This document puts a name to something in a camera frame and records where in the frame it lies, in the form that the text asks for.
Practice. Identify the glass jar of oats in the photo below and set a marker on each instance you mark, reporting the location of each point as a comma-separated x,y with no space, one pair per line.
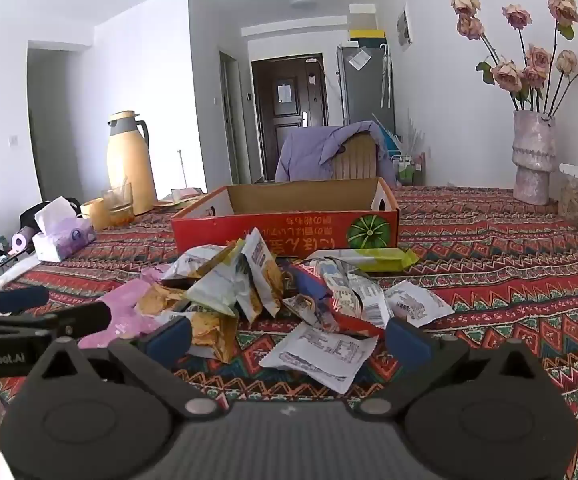
575,200

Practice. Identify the glass cup with tea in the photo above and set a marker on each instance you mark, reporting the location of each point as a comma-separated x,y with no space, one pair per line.
118,207

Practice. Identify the storage cart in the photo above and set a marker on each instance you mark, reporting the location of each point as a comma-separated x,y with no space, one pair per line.
409,170

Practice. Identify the white umbrella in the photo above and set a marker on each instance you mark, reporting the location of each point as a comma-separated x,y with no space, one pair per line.
385,75

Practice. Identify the purple jacket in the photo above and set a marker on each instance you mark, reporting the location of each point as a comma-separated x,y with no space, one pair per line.
309,150

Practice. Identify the pink textured vase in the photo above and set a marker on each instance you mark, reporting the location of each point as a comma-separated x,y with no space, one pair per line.
534,160

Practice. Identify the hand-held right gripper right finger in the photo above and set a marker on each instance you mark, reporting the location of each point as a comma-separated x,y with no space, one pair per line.
408,342

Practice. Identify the round ceiling lamp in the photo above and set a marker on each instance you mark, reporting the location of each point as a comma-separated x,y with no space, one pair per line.
302,3

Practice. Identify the cream box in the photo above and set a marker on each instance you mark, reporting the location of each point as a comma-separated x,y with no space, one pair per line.
363,16

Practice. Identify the white dried twigs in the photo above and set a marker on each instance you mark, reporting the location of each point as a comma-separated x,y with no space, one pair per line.
411,132

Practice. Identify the white wall switch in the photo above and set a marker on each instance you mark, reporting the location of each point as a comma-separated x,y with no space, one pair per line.
13,140

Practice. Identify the toilet paper roll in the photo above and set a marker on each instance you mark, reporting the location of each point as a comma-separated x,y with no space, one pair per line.
20,240

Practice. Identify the paper notice on door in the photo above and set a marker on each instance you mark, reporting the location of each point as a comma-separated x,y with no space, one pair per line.
284,92

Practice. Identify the paper sheet on refrigerator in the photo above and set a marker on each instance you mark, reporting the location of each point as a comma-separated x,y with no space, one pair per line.
359,60

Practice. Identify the wall electric panel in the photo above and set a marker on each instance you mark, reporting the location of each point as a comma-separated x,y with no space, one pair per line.
404,27

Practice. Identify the heap of snack packets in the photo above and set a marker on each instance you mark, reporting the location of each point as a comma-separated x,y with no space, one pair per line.
319,349

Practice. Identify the yellow box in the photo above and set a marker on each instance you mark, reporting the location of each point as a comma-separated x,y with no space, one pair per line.
367,34

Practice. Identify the black bag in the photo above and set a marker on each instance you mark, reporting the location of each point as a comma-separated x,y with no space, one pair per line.
31,215

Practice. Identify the grey refrigerator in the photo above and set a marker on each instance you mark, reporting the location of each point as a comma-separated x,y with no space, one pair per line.
361,95

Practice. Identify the yellow green snack packet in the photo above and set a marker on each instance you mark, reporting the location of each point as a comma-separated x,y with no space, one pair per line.
369,258

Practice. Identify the dark brown door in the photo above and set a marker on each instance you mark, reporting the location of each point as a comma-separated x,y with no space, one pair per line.
289,130

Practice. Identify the red cardboard box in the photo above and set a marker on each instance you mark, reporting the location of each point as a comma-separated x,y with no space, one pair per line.
269,227

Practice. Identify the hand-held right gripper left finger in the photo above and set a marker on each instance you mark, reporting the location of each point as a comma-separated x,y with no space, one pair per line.
169,342

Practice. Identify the yellow thermos jug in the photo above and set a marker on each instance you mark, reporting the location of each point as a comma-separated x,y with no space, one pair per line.
130,165

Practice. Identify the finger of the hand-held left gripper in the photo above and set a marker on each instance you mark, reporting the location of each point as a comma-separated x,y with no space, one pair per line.
79,319
19,299

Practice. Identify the wooden chair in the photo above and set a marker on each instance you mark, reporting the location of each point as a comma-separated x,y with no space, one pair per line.
356,160

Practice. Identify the mop stick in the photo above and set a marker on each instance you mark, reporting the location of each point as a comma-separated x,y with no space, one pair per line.
182,170

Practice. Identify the blue plastic item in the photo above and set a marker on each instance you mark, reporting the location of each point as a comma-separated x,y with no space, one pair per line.
389,137

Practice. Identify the purple tissue box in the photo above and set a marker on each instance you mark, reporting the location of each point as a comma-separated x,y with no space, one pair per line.
64,237

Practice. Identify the yellow mug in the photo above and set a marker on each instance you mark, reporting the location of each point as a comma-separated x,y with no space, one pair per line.
93,215

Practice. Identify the dried rose bouquet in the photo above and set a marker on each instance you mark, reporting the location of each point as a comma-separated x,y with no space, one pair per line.
516,72

